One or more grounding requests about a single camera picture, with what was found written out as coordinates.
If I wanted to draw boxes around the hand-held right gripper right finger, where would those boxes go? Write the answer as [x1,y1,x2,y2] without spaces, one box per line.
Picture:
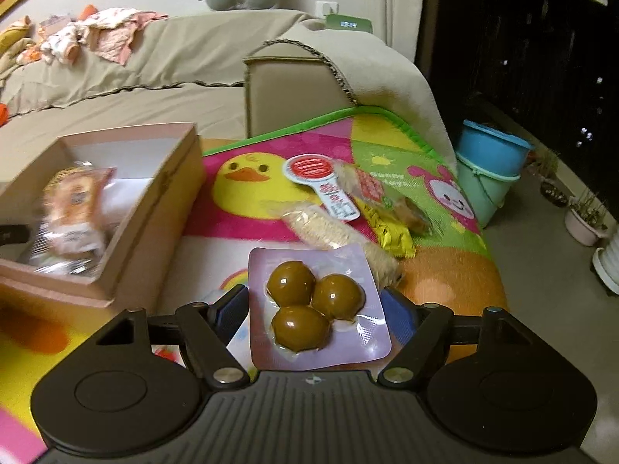
[377,286,529,388]

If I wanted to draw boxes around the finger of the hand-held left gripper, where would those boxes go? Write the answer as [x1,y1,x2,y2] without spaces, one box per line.
[0,225,31,248]

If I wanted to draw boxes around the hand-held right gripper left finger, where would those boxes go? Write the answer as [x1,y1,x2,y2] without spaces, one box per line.
[94,284,250,390]

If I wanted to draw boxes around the purple braised egg packet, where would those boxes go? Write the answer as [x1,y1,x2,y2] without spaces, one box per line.
[248,244,392,373]

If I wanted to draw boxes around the clear rice cracker packet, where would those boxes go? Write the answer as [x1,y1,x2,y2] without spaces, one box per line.
[280,204,404,285]

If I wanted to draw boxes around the pink cardboard box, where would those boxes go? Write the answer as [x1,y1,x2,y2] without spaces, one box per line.
[0,122,208,310]

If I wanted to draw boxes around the blurred clear snack packet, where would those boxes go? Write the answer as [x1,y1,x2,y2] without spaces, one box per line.
[26,222,104,278]

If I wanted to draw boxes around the orange print bread packet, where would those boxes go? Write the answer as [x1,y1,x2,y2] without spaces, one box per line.
[41,165,118,252]

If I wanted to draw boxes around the yellow snack bar packet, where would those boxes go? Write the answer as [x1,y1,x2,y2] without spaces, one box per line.
[357,193,417,259]

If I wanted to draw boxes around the small brown snack packet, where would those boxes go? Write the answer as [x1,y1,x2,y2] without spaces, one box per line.
[391,196,432,234]

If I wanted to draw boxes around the colourful cartoon play mat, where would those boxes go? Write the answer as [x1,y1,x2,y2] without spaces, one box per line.
[0,105,511,464]

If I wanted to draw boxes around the red label rice cracker packet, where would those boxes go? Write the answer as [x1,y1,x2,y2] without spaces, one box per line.
[335,160,395,208]

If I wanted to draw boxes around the green plastic bucket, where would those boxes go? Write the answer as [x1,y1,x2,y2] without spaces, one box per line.
[457,154,522,229]

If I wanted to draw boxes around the red white label snack packet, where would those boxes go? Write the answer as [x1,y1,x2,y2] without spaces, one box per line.
[282,154,362,222]

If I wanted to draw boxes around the blue plastic bucket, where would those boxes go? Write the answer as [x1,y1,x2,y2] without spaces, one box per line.
[456,119,534,177]

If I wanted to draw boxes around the dark flower pot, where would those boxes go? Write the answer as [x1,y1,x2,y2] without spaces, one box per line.
[539,179,569,208]

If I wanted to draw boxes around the white plant pots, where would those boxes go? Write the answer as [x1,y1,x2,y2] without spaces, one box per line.
[565,204,611,247]

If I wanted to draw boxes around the beige sofa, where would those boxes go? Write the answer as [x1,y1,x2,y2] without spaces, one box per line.
[0,9,458,175]

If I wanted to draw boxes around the white flower pot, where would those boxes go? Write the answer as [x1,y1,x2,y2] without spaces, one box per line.
[592,246,619,295]

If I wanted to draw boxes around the pile of pink clothes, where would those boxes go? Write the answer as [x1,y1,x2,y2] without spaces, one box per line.
[0,4,170,75]

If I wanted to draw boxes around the beige armrest blanket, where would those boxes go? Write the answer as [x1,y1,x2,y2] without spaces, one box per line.
[263,18,458,175]

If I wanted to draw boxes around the green digital clock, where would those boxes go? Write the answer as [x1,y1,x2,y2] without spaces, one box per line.
[325,13,374,34]

